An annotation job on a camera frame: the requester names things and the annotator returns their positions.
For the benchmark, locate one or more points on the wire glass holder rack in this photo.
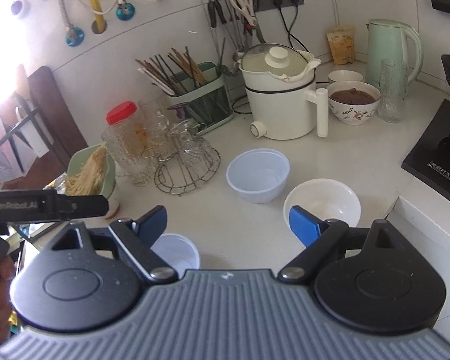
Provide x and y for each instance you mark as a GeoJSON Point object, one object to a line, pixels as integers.
{"type": "Point", "coordinates": [193, 164]}

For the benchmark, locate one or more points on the green colander basket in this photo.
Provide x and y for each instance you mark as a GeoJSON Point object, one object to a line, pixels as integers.
{"type": "Point", "coordinates": [93, 172]}

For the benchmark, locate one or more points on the white ceramic bowl under colander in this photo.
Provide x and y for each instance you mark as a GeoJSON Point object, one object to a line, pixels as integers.
{"type": "Point", "coordinates": [114, 203]}

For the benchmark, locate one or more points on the green utensil holder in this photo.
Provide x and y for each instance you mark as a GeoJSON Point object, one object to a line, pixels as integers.
{"type": "Point", "coordinates": [189, 90]}

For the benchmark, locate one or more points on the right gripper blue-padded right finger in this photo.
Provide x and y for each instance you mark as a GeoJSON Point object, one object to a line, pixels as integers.
{"type": "Point", "coordinates": [320, 238]}

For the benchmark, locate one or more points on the black metal shelf rack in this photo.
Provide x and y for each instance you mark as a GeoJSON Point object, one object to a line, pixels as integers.
{"type": "Point", "coordinates": [24, 138]}

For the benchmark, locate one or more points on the white-handled kitchen scissors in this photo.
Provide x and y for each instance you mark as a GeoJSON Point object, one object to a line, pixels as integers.
{"type": "Point", "coordinates": [246, 9]}

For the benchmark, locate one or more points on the person's left hand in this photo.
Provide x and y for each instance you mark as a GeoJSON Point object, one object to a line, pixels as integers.
{"type": "Point", "coordinates": [7, 272]}

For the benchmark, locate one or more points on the tall textured glass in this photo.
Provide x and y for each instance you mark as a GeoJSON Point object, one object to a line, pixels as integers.
{"type": "Point", "coordinates": [393, 85]}

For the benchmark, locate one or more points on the red-lidded clear plastic jar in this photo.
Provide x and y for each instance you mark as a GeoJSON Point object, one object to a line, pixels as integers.
{"type": "Point", "coordinates": [126, 111]}

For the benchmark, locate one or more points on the translucent plastic bowl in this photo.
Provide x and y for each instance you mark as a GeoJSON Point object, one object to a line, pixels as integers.
{"type": "Point", "coordinates": [177, 251]}
{"type": "Point", "coordinates": [259, 175]}

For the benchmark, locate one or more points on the white ceramic bowl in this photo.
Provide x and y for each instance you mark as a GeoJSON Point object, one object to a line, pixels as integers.
{"type": "Point", "coordinates": [325, 199]}
{"type": "Point", "coordinates": [114, 203]}

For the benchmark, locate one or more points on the white electric cooking pot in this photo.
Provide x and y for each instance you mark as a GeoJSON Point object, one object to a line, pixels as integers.
{"type": "Point", "coordinates": [281, 88]}

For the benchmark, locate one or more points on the mint green electric kettle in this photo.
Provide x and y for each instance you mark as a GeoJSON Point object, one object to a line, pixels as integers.
{"type": "Point", "coordinates": [388, 39]}

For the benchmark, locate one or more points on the black induction cooktop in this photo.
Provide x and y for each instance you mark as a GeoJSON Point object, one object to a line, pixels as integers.
{"type": "Point", "coordinates": [429, 159]}

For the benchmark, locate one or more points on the small white bowl behind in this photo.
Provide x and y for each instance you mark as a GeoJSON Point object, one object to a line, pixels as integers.
{"type": "Point", "coordinates": [344, 75]}

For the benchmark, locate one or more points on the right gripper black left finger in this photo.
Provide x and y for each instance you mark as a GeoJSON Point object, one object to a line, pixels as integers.
{"type": "Point", "coordinates": [135, 239]}

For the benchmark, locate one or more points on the floral bowl with brown food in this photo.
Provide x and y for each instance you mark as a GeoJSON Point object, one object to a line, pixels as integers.
{"type": "Point", "coordinates": [353, 102]}

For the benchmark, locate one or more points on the dry noodle bundle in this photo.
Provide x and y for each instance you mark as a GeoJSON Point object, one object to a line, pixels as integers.
{"type": "Point", "coordinates": [88, 176]}

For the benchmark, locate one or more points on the yellow food packet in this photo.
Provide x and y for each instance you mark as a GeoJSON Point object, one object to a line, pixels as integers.
{"type": "Point", "coordinates": [341, 43]}

